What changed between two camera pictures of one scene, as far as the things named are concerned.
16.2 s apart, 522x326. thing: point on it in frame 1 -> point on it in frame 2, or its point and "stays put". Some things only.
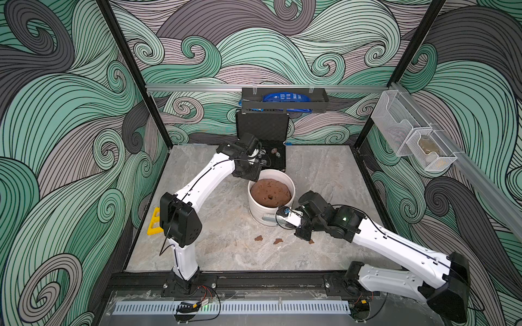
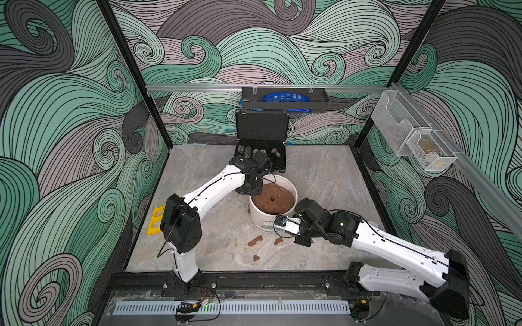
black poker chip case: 271,130 stays put
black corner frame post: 120,39 stays put
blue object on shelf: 285,96 stays put
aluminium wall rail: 167,87 stays put
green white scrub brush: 273,217 -> 291,225
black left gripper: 255,174 -> 257,191
